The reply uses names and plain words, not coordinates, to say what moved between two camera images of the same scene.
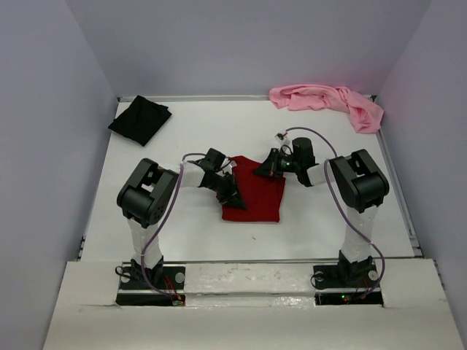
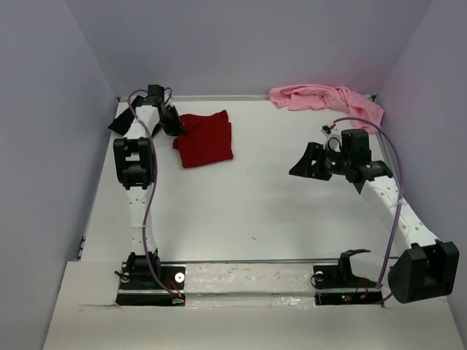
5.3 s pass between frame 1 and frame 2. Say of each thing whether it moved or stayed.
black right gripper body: moved
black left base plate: stayed
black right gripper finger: moved
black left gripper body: moved
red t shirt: moved
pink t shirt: stayed
